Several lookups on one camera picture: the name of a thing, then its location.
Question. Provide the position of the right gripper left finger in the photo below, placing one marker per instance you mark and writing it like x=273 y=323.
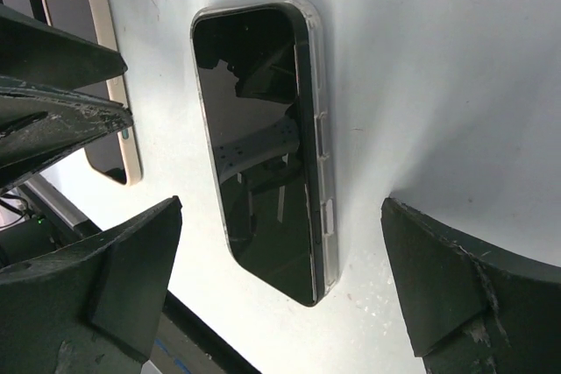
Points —
x=93 y=306

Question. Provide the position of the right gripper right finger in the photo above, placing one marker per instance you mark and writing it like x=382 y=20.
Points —
x=470 y=306

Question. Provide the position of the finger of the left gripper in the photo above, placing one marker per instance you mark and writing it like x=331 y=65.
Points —
x=35 y=52
x=40 y=125

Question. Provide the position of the beige phone case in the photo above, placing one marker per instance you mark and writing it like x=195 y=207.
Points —
x=103 y=22

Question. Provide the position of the clear magsafe phone case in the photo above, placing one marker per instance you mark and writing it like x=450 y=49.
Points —
x=326 y=150

